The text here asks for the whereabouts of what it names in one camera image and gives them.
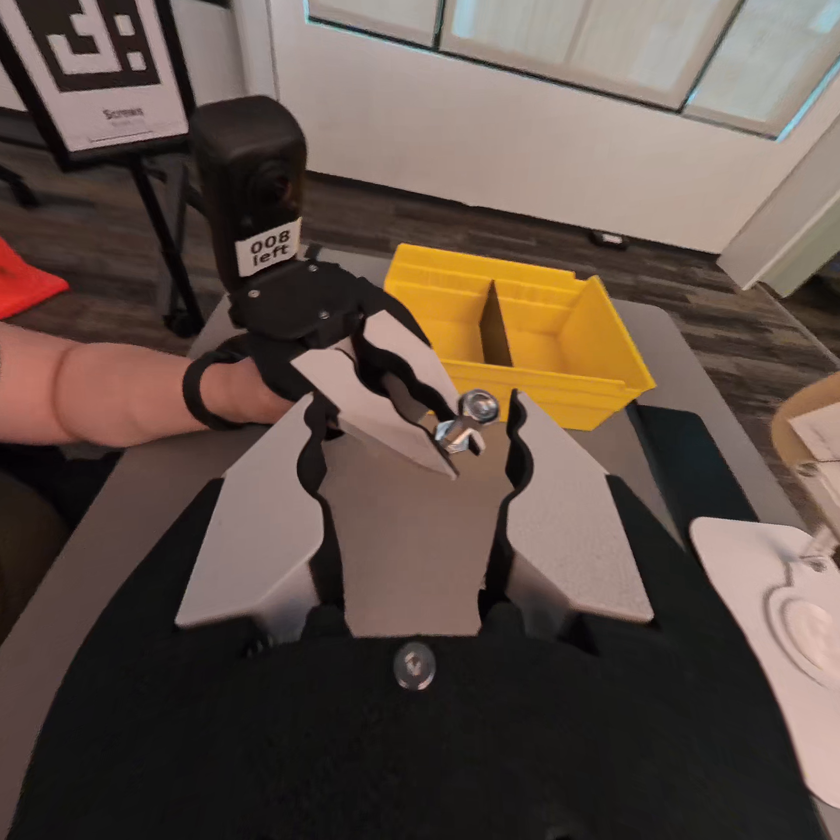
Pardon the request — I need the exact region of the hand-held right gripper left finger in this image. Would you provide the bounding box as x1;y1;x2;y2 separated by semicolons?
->
174;392;345;644

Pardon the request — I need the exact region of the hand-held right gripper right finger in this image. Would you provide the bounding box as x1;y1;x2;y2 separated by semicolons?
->
502;389;656;637

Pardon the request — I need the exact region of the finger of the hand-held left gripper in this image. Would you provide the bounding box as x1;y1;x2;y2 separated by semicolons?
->
357;310;460;421
290;346;462;479

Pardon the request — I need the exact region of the steel hex bolt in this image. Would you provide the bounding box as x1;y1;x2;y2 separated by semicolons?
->
432;410;488;459

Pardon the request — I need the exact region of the yellow plastic bin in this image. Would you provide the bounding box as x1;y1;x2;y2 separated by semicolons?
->
382;243;657;432

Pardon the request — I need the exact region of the person's left forearm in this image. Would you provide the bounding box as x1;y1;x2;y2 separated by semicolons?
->
0;323;217;448

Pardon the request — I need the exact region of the person's left hand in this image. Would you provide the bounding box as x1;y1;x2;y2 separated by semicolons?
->
197;360;298;427

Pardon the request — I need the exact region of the dark bin divider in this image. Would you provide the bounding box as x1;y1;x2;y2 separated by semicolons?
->
478;281;515;367

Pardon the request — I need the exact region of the black easel stand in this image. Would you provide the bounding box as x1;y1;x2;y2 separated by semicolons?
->
128;152;207;339

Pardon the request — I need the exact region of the dark table mat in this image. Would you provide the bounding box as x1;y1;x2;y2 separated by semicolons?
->
635;403;760;526

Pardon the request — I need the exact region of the white metal stand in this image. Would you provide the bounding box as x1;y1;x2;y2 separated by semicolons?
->
689;517;840;809

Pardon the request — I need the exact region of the instruction sheet on stand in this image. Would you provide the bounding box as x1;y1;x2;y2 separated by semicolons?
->
769;373;840;526

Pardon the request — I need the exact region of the black white marker sign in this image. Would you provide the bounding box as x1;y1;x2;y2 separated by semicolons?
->
0;0;196;175

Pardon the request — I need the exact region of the printed instruction sheet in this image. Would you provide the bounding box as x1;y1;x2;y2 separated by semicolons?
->
789;402;840;463

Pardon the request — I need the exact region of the orange red cloth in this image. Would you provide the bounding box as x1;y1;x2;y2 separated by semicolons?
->
0;235;70;320

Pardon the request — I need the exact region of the glass window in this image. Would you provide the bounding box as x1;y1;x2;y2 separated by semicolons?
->
304;0;840;142

